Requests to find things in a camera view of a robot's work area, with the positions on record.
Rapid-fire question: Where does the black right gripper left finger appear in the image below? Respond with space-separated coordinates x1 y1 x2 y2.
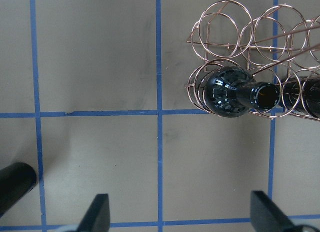
77 193 111 232

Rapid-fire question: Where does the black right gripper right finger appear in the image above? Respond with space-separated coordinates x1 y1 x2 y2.
250 190 295 232

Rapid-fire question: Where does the black wine bottle slot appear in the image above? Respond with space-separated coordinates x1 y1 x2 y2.
202 66 280 118
279 77 320 119

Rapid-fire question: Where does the copper wire wine basket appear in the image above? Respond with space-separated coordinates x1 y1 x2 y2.
185 0 320 121

